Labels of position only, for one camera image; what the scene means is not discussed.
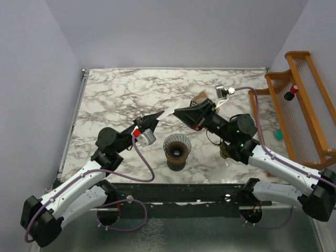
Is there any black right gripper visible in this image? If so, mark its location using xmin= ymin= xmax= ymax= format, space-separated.
xmin=172 ymin=98 xmax=235 ymax=143

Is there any grey ribbed glass dripper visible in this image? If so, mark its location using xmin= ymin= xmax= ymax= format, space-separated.
xmin=163 ymin=133 xmax=192 ymax=155

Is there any green glass dripper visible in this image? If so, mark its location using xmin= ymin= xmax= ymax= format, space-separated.
xmin=220 ymin=142 xmax=236 ymax=159

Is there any round wooden dripper base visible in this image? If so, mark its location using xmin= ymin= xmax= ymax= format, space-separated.
xmin=165 ymin=153 xmax=188 ymax=165

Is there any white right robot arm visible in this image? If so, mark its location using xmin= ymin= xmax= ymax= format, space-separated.
xmin=173 ymin=99 xmax=335 ymax=222

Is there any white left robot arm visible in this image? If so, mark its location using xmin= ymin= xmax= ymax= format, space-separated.
xmin=20 ymin=111 xmax=164 ymax=247

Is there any coffee paper filter box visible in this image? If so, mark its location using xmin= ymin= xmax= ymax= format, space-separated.
xmin=190 ymin=100 xmax=199 ymax=107

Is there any green cap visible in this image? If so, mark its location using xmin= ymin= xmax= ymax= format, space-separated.
xmin=273 ymin=130 xmax=283 ymax=141

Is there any red and black bottle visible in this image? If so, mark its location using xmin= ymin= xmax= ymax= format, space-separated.
xmin=283 ymin=85 xmax=299 ymax=101

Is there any orange wooden rack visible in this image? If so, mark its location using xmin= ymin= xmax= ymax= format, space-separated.
xmin=248 ymin=51 xmax=335 ymax=170

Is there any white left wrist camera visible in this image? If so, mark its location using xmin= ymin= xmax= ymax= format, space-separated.
xmin=133 ymin=128 xmax=156 ymax=147

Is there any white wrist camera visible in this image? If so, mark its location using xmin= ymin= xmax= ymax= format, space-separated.
xmin=215 ymin=85 xmax=236 ymax=108
xmin=133 ymin=128 xmax=156 ymax=147

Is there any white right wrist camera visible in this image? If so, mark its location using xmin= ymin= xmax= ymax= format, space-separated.
xmin=215 ymin=85 xmax=236 ymax=108

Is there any black front table rail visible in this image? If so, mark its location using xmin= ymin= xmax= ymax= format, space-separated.
xmin=97 ymin=180 xmax=262 ymax=219

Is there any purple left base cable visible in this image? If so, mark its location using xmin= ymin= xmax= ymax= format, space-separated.
xmin=97 ymin=198 xmax=149 ymax=233

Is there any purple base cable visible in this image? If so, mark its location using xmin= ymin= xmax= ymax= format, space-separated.
xmin=243 ymin=204 xmax=295 ymax=229
xmin=97 ymin=198 xmax=149 ymax=233

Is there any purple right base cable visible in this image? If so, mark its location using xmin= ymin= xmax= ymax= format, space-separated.
xmin=243 ymin=204 xmax=295 ymax=229

